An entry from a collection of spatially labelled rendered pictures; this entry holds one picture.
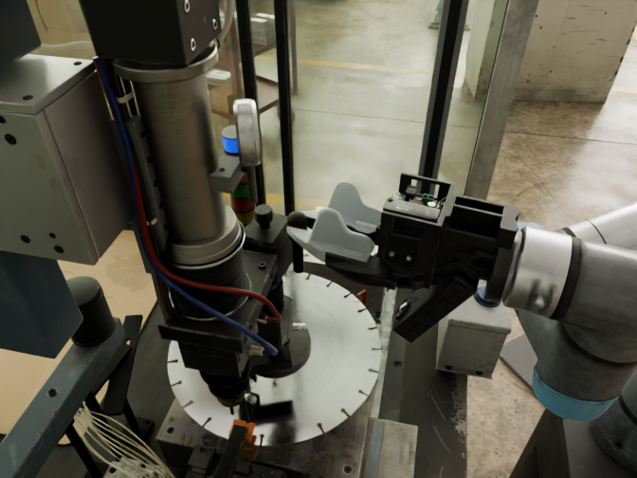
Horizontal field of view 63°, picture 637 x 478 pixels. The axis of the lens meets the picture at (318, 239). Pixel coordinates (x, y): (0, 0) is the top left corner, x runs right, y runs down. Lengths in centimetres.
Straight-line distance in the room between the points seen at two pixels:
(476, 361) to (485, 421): 90
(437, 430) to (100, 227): 75
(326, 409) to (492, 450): 118
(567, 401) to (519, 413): 141
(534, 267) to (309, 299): 50
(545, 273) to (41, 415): 58
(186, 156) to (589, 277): 33
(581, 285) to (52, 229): 40
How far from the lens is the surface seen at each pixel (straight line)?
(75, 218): 37
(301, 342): 81
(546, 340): 57
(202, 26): 36
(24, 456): 70
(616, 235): 64
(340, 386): 78
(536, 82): 392
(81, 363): 75
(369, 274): 48
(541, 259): 47
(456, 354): 103
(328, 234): 49
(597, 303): 48
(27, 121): 34
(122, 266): 131
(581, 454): 106
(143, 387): 107
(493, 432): 192
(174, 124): 38
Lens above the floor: 160
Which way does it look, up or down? 41 degrees down
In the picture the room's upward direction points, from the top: straight up
